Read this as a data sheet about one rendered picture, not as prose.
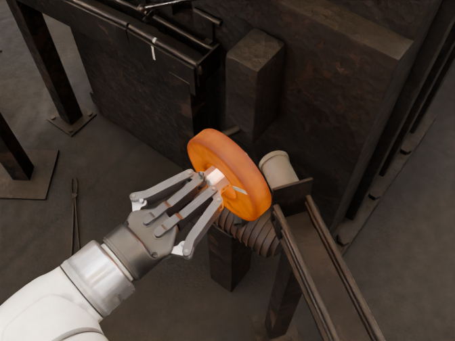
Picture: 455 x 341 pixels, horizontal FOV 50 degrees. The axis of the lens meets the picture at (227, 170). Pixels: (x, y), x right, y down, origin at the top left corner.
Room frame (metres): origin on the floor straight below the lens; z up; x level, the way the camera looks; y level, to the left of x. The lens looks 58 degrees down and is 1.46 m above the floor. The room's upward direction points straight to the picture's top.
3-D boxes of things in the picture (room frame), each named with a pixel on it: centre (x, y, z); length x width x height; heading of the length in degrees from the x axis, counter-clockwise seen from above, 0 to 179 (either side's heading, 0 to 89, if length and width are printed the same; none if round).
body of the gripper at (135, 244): (0.28, 0.11, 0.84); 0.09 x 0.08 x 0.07; 133
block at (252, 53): (0.68, -0.06, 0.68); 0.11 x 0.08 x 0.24; 143
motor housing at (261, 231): (0.51, -0.04, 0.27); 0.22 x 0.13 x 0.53; 53
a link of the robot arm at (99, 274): (0.23, 0.17, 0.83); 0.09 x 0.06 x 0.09; 43
